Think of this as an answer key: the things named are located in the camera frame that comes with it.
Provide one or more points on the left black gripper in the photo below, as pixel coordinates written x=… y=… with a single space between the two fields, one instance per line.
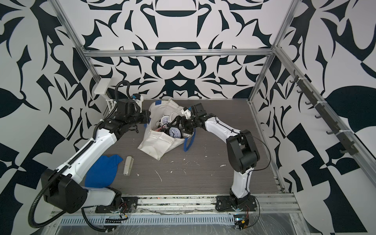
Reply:
x=146 y=114

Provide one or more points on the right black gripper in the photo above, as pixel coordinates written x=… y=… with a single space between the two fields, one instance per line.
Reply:
x=178 y=118

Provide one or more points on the black round alarm clock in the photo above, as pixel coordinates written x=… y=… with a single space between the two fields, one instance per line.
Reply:
x=175 y=132

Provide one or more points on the white canvas bag blue handles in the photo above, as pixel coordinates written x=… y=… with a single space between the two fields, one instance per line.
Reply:
x=157 y=142

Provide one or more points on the white round alarm clock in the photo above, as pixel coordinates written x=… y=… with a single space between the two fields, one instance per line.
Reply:
x=165 y=120

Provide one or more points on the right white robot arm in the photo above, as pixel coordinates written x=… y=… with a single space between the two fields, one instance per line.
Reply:
x=243 y=154

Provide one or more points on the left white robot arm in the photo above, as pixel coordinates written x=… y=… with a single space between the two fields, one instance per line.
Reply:
x=61 y=187

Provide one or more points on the small beige stapler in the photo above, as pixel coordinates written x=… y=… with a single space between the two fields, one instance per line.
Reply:
x=128 y=165

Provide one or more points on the white desk lamp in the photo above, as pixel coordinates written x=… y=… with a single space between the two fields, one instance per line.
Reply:
x=102 y=90

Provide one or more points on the blue cloth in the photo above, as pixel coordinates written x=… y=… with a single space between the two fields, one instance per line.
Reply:
x=103 y=172

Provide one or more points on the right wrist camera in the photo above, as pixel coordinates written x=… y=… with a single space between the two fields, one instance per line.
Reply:
x=187 y=113

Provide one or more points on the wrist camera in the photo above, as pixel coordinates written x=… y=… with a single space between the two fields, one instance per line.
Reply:
x=187 y=113
x=139 y=101

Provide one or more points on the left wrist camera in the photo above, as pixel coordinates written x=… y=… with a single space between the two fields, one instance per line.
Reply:
x=139 y=101

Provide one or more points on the white slotted cable duct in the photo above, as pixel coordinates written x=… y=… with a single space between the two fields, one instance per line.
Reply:
x=182 y=219

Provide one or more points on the grey wall hook rail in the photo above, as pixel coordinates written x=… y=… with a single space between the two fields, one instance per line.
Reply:
x=326 y=113

